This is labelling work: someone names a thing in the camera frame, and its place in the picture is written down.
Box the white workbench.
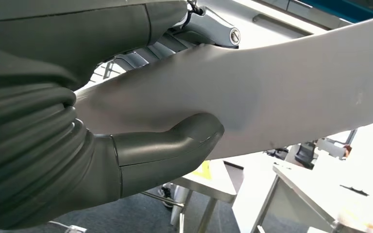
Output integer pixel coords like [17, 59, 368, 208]
[231, 117, 373, 233]

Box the white floor cable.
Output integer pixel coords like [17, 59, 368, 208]
[47, 220, 88, 233]

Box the steel frame table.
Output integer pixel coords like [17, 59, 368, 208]
[140, 160, 246, 233]

